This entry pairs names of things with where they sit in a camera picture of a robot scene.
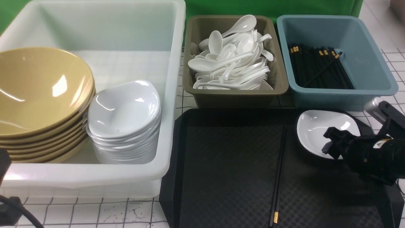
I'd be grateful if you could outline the black plastic serving tray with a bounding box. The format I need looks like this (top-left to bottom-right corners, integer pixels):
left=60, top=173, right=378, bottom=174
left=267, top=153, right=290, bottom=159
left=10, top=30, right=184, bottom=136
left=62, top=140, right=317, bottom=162
left=160, top=109, right=404, bottom=228

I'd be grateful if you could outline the stack of white side dishes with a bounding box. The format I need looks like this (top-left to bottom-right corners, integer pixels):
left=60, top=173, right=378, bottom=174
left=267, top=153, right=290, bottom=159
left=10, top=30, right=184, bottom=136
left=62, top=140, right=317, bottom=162
left=86, top=80, right=162, bottom=164

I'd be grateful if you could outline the bundle of black chopsticks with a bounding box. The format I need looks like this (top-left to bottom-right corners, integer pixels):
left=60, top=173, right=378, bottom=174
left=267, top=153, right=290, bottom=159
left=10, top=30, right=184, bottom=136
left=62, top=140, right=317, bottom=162
left=288, top=43, right=355, bottom=90

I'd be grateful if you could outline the olive brown spoon bin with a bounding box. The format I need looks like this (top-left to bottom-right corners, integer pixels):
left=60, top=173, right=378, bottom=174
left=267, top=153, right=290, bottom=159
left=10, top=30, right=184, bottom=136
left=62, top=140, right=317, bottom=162
left=183, top=15, right=289, bottom=108

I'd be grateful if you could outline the black chopstick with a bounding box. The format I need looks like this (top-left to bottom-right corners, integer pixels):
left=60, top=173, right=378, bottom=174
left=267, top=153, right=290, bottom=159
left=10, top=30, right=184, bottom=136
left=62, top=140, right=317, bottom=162
left=269, top=125, right=287, bottom=228

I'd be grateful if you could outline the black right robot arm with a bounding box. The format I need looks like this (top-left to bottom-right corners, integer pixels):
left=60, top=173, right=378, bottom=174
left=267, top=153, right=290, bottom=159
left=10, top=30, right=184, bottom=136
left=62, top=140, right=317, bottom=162
left=322, top=97, right=405, bottom=185

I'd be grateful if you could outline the white translucent plastic tub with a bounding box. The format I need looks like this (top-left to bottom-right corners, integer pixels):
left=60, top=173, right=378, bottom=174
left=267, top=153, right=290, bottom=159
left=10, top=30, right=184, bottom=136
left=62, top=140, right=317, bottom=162
left=1, top=0, right=185, bottom=198

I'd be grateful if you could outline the green backdrop cloth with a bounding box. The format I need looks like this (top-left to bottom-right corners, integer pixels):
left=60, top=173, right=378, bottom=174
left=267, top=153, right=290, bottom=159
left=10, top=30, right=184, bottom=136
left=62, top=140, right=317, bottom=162
left=0, top=0, right=364, bottom=35

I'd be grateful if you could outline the stack of yellow noodle bowls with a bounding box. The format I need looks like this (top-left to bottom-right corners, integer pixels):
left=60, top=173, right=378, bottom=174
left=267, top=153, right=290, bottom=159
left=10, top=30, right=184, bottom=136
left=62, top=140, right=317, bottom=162
left=0, top=89, right=97, bottom=164

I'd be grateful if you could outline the white side dish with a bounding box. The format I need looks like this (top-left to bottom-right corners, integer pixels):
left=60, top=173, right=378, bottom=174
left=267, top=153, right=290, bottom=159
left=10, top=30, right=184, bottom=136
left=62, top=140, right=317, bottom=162
left=297, top=110, right=360, bottom=159

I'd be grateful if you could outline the yellow noodle bowl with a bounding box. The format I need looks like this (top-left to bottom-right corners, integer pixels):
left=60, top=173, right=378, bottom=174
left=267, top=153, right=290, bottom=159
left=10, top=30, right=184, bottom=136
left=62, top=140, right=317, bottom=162
left=1, top=47, right=95, bottom=138

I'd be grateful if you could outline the pile of white soup spoons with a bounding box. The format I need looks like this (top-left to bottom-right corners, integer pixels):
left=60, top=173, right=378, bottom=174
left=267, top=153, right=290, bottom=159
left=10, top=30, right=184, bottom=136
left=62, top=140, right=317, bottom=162
left=188, top=15, right=274, bottom=90

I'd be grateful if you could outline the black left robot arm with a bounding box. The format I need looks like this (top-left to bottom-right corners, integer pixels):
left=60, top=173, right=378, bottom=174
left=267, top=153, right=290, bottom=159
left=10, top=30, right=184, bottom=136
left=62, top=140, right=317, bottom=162
left=0, top=148, right=12, bottom=185

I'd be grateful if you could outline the blue chopstick bin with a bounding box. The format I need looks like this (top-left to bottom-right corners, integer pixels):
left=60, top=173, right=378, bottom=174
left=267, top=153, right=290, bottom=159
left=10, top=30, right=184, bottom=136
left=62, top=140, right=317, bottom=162
left=277, top=15, right=399, bottom=111

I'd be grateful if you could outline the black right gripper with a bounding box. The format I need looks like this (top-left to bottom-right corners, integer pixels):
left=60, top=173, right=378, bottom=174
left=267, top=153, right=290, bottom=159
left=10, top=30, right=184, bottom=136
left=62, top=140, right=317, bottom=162
left=321, top=127, right=361, bottom=161

